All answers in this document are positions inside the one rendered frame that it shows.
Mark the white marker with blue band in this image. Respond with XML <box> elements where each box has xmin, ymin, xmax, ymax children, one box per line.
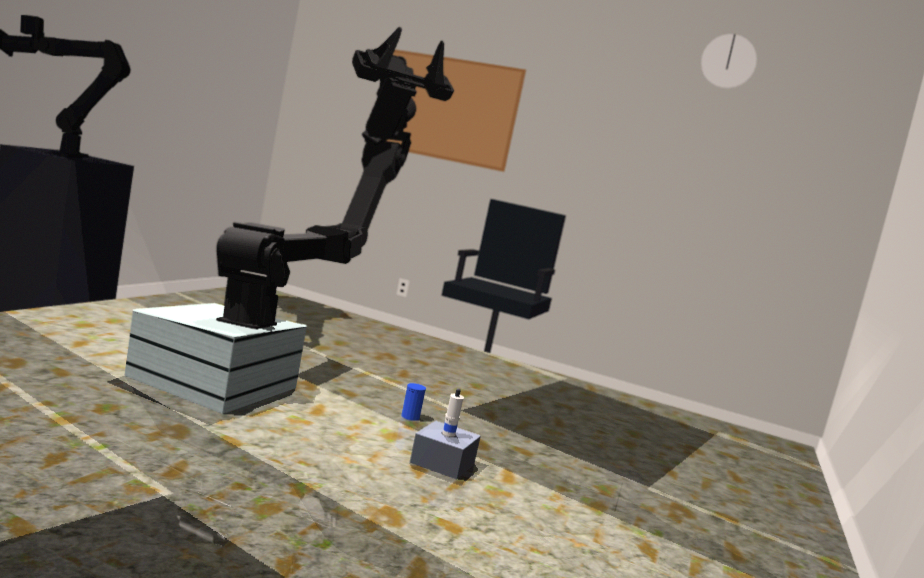
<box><xmin>443</xmin><ymin>389</ymin><xmax>463</xmax><ymax>437</ymax></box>

